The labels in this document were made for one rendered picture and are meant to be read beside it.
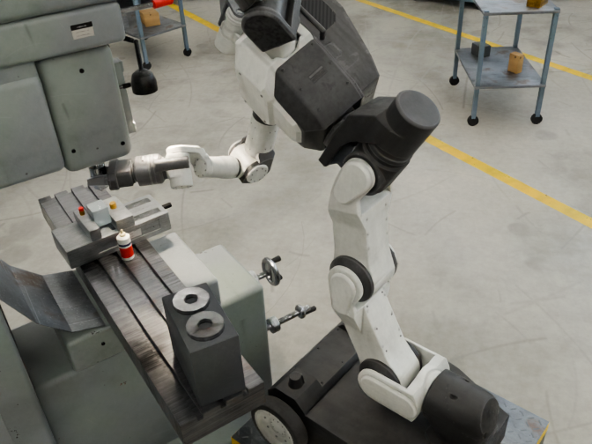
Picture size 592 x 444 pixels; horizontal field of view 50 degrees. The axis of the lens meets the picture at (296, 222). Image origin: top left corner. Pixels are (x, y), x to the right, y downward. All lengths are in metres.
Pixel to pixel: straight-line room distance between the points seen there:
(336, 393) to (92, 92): 1.14
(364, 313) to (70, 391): 0.93
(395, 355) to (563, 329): 1.46
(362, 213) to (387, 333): 0.43
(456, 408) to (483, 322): 1.37
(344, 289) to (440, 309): 1.51
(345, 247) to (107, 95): 0.74
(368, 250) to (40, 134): 0.87
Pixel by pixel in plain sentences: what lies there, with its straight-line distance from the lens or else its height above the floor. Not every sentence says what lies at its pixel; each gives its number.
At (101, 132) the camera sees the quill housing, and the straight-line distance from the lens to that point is 1.76.
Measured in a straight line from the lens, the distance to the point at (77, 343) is 1.99.
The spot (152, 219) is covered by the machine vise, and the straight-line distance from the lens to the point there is 2.14.
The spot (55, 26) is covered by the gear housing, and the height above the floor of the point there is 1.70.
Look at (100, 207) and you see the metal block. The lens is 2.11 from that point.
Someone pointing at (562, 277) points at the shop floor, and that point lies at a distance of 3.53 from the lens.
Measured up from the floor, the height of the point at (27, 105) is 1.54.
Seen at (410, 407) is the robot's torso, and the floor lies 0.70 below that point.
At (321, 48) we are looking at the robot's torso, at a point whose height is 1.62.
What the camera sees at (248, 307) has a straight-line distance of 2.23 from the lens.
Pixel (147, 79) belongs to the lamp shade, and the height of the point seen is 1.48.
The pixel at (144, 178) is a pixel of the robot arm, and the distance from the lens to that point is 1.86.
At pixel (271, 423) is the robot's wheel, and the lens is 2.09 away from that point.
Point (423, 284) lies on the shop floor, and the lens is 3.33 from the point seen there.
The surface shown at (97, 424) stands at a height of 0.46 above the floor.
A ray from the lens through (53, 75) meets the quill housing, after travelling 1.68.
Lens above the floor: 2.14
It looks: 35 degrees down
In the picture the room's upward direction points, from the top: 3 degrees counter-clockwise
